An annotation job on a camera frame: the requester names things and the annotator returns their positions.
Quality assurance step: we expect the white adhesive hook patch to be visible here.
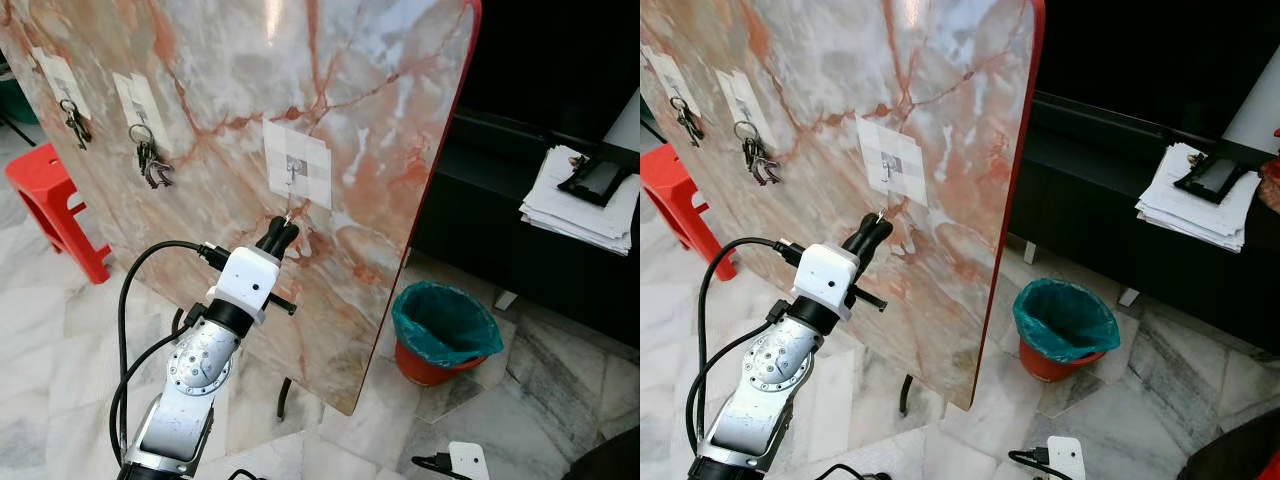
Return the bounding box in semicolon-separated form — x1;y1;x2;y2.
642;45;703;116
112;72;171;151
857;116;929;206
32;48;91;121
263;120;332;209
716;68;778;149

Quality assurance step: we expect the dark metal key bunch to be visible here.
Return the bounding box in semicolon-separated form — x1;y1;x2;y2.
58;98;93;149
128;123;175;189
670;95;706;147
733;120;783;187

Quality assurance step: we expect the red bin green liner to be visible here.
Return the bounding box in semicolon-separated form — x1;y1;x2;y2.
1013;277;1121;383
391;281;504;387

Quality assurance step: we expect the red plastic stool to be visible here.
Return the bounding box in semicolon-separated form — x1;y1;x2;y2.
640;143;738;281
3;142;113;285

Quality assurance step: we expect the black TV console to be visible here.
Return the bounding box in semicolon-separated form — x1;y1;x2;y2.
410;105;641;346
1005;90;1280;351

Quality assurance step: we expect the black framed tablet device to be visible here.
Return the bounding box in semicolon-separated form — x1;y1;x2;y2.
1172;155;1253;206
557;155;633;208

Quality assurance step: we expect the white paper stack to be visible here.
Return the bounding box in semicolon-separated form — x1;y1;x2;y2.
1135;142;1263;253
518;145;641;256

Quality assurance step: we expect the green bag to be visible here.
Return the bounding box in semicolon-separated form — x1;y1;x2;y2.
0;78;33;123

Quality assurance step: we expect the dark rounded object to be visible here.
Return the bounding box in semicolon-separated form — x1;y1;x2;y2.
1178;408;1280;480
563;428;641;480

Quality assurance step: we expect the black television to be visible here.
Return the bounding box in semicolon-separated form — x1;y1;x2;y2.
455;0;641;141
1040;0;1280;136

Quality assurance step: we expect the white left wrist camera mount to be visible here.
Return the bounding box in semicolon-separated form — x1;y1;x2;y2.
208;247;281;323
793;243;863;321

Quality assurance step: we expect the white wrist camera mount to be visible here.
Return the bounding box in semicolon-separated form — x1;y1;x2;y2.
448;441;490;480
793;243;863;321
208;247;281;323
1046;436;1087;480

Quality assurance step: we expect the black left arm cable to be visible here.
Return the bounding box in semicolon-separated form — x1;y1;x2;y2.
108;240;233;469
685;237;806;471

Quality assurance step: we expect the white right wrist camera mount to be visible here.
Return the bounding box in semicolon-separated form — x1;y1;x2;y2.
1046;436;1087;480
448;441;490;480

